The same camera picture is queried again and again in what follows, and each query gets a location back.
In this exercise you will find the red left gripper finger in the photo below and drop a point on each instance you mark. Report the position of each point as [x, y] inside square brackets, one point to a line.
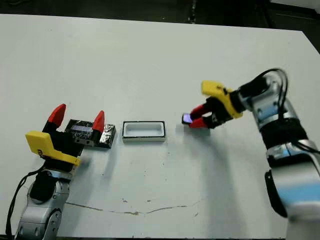
[98, 122]
[58, 115]

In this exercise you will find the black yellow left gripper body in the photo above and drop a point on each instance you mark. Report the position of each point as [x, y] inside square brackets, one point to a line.
[62, 145]

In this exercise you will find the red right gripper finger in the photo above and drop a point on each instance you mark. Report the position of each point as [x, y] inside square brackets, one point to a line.
[201, 110]
[201, 123]

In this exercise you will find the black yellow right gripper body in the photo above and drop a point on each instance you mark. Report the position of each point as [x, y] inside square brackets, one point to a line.
[222, 107]

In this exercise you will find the black camera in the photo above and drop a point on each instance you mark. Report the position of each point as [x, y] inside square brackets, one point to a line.
[186, 118]

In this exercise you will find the black foil-wrapped block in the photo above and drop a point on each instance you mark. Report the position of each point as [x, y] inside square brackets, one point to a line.
[107, 136]

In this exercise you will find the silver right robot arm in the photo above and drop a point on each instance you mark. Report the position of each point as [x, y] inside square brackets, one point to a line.
[295, 175]

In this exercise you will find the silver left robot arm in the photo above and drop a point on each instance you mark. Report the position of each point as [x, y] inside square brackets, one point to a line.
[40, 217]

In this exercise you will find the white furniture panel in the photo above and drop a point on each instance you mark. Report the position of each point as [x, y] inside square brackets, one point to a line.
[295, 2]

